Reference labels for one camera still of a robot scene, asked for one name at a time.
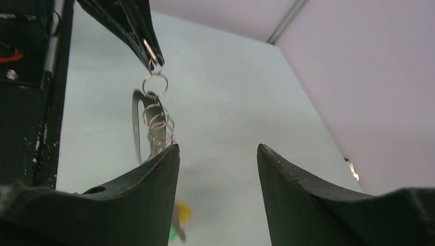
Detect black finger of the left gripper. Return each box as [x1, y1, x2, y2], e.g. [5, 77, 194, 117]
[77, 0, 165, 70]

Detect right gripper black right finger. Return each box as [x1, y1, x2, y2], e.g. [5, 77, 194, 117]
[257, 144, 434, 245]

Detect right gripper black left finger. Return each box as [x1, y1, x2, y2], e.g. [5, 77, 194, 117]
[1, 145, 180, 245]

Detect silver key with yellow tag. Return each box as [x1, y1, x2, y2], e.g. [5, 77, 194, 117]
[171, 204, 186, 243]

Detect green key tag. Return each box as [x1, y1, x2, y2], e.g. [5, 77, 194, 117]
[168, 225, 178, 243]

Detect yellow key tag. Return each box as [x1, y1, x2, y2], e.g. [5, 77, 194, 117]
[175, 200, 192, 224]

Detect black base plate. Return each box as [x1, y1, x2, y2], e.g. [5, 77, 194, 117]
[1, 1, 74, 189]

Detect left aluminium frame post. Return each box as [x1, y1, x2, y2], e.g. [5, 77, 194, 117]
[267, 0, 309, 45]

